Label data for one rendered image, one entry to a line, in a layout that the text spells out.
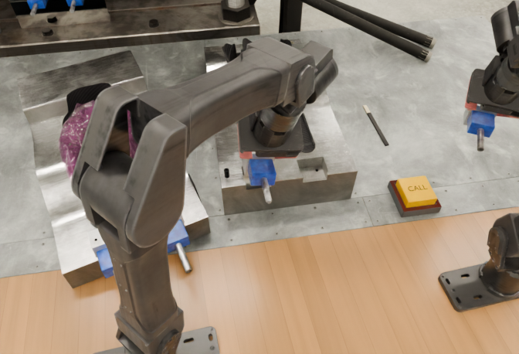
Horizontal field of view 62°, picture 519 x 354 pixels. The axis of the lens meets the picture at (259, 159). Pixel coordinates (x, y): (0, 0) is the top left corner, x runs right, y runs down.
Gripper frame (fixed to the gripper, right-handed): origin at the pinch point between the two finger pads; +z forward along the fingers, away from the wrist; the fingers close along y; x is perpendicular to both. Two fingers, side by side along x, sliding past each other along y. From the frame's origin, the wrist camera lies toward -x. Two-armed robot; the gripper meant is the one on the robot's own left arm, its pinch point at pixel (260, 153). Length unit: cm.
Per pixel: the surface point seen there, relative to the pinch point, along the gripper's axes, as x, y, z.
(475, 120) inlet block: -5.0, -42.1, -4.0
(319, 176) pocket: 2.3, -12.7, 6.4
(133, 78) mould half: -25.8, 23.7, 17.3
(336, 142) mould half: -4.5, -16.9, 5.3
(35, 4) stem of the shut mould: -64, 54, 39
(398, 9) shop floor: -165, -136, 142
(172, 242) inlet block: 13.9, 15.5, 5.8
